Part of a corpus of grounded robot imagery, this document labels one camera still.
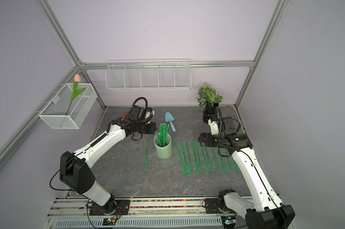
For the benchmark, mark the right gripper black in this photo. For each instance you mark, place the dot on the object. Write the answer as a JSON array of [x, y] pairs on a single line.
[[208, 137]]

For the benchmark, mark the white wire wall shelf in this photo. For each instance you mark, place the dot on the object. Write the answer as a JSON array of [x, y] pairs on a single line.
[[148, 74]]

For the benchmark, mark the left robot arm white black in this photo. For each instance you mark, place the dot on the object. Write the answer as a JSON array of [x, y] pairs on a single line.
[[75, 168]]

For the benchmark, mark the eleventh green straw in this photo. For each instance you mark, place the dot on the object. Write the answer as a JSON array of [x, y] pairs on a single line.
[[235, 166]]

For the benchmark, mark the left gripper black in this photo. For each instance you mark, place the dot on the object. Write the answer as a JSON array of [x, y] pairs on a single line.
[[152, 130]]

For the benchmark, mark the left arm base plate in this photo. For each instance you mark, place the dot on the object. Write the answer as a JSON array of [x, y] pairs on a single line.
[[120, 207]]

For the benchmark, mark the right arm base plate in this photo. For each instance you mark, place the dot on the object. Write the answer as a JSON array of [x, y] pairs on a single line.
[[211, 206]]

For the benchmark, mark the light green metal cup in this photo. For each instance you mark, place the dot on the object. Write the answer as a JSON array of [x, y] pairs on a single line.
[[166, 151]]

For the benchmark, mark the green plant in black pot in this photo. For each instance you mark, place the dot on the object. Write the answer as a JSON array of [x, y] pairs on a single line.
[[209, 99]]

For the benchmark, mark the aluminium front rail frame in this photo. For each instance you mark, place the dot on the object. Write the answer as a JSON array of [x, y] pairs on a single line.
[[78, 208]]

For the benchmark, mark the white vented cable duct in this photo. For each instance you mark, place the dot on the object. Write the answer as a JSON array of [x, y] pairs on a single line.
[[139, 222]]

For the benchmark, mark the pink artificial tulip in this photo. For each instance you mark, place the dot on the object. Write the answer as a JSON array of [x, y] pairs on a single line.
[[75, 90]]

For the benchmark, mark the light blue garden trowel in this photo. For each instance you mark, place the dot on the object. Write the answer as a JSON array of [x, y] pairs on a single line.
[[169, 119]]

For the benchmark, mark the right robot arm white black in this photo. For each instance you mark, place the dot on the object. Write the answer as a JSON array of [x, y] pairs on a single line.
[[266, 210]]

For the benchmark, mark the bundle of green wrapped straws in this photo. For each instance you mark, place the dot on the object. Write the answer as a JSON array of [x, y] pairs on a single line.
[[161, 136]]

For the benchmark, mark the twelfth green straw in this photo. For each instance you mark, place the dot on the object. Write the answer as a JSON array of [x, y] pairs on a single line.
[[147, 156]]

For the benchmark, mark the white mesh side basket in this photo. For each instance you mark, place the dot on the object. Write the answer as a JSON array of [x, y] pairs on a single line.
[[54, 112]]

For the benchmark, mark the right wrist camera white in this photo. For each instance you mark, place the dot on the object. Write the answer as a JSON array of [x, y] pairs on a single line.
[[214, 126]]

